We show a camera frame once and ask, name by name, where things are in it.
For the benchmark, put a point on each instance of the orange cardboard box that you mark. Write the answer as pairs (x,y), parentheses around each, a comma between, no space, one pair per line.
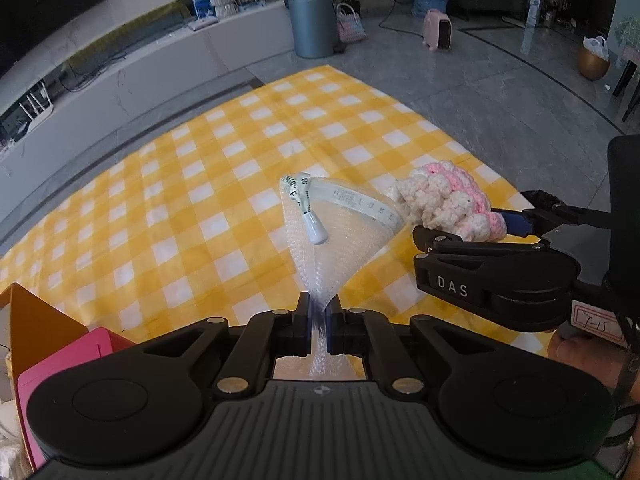
(35,315)

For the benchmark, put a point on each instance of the pink heater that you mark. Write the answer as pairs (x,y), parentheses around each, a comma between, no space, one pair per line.
(437,30)

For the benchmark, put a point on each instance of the white router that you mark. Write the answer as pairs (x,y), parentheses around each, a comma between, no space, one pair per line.
(37,112)

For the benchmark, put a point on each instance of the white blue carton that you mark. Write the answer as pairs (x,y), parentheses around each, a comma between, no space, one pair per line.
(533,10)

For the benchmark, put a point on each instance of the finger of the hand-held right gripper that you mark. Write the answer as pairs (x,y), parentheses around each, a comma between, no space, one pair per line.
(450,285)
(515,222)

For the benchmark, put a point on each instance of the blue-grey trash can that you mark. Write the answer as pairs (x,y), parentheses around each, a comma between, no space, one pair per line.
(312,25)

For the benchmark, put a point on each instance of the pink woven bag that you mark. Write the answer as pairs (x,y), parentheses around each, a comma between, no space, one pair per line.
(351,25)

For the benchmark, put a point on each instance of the yellow checked mat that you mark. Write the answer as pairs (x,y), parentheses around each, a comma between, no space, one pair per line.
(200,185)

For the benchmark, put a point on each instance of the pink white crochet piece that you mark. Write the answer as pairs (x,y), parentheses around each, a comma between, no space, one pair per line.
(450,200)

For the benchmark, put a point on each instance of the person's right hand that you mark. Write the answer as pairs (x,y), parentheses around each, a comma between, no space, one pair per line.
(585,360)

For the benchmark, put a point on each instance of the black wall television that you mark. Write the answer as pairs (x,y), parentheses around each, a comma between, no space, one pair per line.
(40,10)

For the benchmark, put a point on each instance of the red plastic lid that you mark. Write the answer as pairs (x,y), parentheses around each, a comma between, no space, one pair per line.
(65,360)

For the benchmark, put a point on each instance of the white marble tv console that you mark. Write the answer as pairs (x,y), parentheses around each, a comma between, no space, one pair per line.
(175,65)

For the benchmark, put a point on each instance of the gold pot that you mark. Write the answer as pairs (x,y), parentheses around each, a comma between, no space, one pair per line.
(594,66)

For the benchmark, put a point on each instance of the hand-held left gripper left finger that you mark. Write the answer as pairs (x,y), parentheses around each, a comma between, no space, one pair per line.
(306,320)

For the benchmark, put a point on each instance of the clear mesh zipper pouch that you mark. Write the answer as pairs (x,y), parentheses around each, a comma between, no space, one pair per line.
(345,230)

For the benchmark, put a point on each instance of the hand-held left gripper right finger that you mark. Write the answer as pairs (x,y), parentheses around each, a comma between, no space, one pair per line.
(332,325)

